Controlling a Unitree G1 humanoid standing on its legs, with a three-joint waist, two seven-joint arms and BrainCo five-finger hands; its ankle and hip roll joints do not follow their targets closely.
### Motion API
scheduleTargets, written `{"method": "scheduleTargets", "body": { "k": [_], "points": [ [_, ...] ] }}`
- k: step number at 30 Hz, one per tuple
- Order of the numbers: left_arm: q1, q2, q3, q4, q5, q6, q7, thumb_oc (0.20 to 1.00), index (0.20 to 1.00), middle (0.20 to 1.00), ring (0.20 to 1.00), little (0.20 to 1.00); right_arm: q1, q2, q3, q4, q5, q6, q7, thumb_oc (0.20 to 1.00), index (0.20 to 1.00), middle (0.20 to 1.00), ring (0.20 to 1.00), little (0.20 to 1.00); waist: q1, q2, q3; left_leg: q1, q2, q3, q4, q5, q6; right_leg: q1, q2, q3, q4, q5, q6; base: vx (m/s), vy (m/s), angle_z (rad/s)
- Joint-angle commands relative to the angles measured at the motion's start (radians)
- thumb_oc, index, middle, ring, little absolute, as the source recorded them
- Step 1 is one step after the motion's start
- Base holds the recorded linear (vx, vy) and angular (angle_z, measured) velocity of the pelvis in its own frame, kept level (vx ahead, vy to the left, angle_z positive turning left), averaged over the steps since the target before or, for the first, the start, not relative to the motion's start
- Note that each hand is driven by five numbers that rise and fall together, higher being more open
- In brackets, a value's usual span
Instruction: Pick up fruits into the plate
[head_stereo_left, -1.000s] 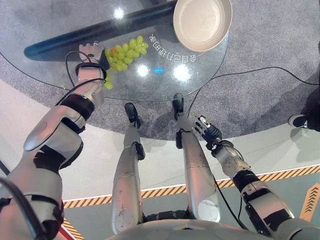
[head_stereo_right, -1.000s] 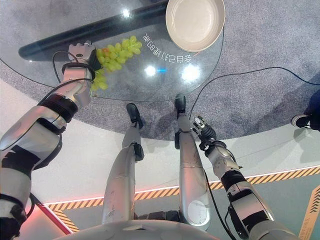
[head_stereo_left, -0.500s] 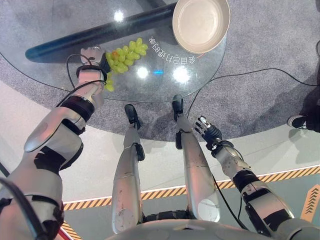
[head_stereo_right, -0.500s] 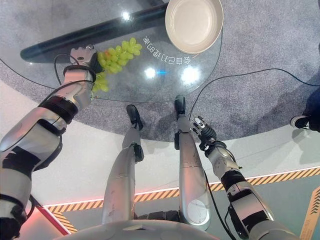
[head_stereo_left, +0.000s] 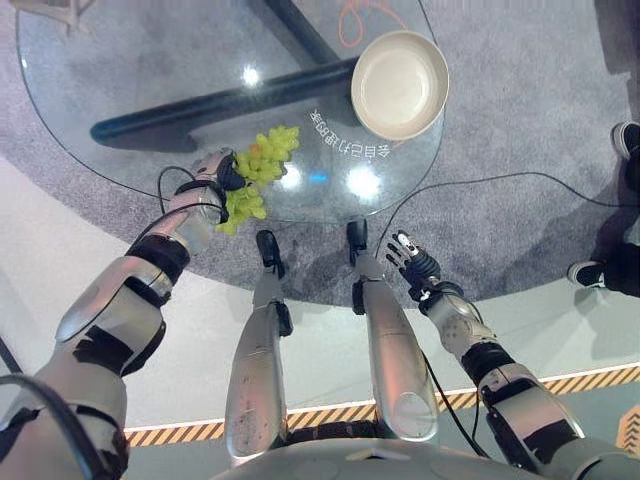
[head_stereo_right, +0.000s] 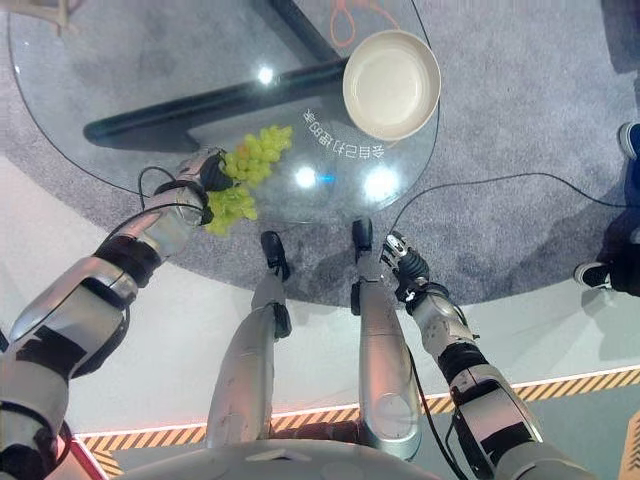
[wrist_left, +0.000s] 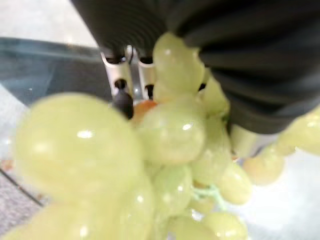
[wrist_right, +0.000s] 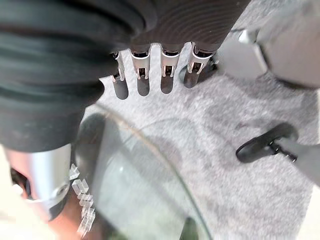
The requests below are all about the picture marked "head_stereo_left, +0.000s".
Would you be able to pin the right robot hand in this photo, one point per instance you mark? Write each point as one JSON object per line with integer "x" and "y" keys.
{"x": 419, "y": 265}

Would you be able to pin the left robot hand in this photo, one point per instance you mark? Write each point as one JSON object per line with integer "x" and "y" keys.
{"x": 216, "y": 162}

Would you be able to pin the green grape bunch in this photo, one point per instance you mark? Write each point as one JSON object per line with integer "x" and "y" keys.
{"x": 265, "y": 155}

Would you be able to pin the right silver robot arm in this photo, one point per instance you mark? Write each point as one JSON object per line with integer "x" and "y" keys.
{"x": 520, "y": 400}

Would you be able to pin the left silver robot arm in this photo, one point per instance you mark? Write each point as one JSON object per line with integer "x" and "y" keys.
{"x": 100, "y": 320}

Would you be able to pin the cream round plate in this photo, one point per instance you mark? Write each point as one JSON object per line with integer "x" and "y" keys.
{"x": 395, "y": 85}

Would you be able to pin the right dark robot foot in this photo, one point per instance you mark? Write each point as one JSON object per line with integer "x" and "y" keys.
{"x": 357, "y": 239}

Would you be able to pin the dark robot foot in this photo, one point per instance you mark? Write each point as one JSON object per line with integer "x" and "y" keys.
{"x": 269, "y": 249}
{"x": 357, "y": 239}

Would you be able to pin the right silver robot leg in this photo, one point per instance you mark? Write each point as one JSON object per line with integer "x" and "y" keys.
{"x": 395, "y": 350}

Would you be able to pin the silver robot leg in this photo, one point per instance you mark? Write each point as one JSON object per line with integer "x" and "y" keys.
{"x": 255, "y": 365}
{"x": 395, "y": 350}

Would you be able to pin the left dark robot foot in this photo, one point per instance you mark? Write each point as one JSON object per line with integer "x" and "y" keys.
{"x": 269, "y": 249}

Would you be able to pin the person's black white shoe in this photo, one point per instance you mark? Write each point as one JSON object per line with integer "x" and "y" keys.
{"x": 625, "y": 137}
{"x": 586, "y": 273}

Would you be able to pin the yellow black hazard tape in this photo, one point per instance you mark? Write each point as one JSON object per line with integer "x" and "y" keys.
{"x": 330, "y": 416}

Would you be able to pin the left silver robot leg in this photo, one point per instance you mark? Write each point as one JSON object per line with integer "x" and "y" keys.
{"x": 255, "y": 365}

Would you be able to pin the person's leg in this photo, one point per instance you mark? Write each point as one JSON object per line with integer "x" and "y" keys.
{"x": 622, "y": 235}

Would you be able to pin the silver robot torso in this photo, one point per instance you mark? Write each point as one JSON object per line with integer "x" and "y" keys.
{"x": 360, "y": 462}

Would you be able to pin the beige furniture leg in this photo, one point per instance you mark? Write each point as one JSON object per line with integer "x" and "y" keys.
{"x": 55, "y": 12}

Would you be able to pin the dark furniture piece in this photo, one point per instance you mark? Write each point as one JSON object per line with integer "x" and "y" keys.
{"x": 620, "y": 30}

